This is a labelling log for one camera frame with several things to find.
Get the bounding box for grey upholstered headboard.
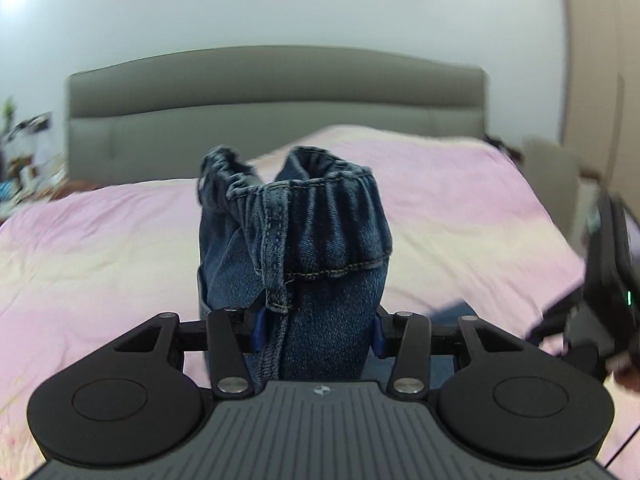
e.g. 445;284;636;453
65;46;487;184

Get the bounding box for blue denim jeans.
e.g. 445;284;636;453
198;146;393;387

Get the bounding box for pink bed sheet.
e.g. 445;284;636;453
1;127;639;479

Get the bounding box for beige wardrobe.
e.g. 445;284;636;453
562;0;639;202

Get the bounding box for cluttered bedside table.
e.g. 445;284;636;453
1;96;67;223

